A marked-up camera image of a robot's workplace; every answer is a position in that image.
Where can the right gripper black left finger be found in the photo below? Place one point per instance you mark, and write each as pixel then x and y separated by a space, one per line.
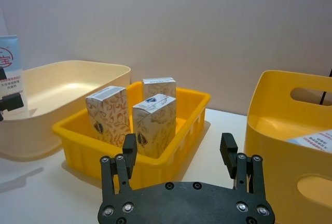
pixel 117 174

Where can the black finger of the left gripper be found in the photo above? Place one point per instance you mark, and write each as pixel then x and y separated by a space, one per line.
pixel 2 73
pixel 11 102

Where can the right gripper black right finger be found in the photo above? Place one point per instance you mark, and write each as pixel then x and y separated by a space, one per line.
pixel 245 172

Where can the white blue red-print carton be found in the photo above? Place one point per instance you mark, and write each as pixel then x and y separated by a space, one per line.
pixel 11 55
pixel 315 139

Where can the shallow yellow plastic crate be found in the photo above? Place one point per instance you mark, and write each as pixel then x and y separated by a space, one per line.
pixel 85 154

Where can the cream plastic bin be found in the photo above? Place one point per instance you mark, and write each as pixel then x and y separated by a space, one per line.
pixel 64 86

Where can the grey leaf pattern carton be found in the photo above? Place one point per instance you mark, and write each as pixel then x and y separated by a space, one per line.
pixel 154 128
pixel 159 87

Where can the orange leaf pattern carton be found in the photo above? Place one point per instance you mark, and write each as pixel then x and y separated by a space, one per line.
pixel 107 115

